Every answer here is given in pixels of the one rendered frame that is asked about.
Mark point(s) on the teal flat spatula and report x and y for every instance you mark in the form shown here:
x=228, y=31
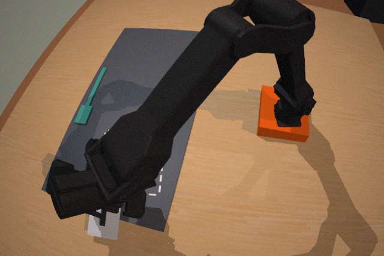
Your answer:
x=85, y=110

